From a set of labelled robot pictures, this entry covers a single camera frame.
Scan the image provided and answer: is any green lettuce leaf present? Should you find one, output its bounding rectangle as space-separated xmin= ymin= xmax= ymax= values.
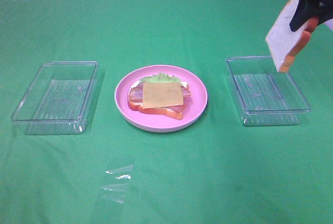
xmin=140 ymin=73 xmax=182 ymax=84

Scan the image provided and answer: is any right clear plastic container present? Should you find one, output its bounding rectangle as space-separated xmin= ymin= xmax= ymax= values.
xmin=226 ymin=56 xmax=311 ymax=126

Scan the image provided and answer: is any bread slice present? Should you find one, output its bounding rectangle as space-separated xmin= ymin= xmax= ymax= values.
xmin=127 ymin=81 xmax=191 ymax=120
xmin=265 ymin=0 xmax=318 ymax=73

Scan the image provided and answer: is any clear plastic container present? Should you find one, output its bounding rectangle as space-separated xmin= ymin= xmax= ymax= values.
xmin=226 ymin=56 xmax=311 ymax=126
xmin=11 ymin=61 xmax=98 ymax=135

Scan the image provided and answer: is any left clear plastic container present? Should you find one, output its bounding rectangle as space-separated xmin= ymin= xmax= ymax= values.
xmin=11 ymin=61 xmax=98 ymax=135

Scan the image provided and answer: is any curved bacon strip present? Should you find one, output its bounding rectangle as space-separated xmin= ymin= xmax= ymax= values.
xmin=128 ymin=83 xmax=191 ymax=107

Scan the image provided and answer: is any clear plastic film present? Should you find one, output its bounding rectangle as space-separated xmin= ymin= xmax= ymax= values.
xmin=99 ymin=155 xmax=135 ymax=204

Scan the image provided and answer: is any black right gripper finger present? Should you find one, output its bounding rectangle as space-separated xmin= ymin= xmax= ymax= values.
xmin=289 ymin=0 xmax=323 ymax=32

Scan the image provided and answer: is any pink round plate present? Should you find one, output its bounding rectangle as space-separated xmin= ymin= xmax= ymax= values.
xmin=114 ymin=65 xmax=208 ymax=133

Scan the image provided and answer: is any yellow cheese slice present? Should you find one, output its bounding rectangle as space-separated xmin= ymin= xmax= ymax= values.
xmin=143 ymin=82 xmax=184 ymax=109

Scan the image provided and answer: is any straight ham strip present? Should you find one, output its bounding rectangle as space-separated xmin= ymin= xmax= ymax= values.
xmin=168 ymin=98 xmax=189 ymax=113

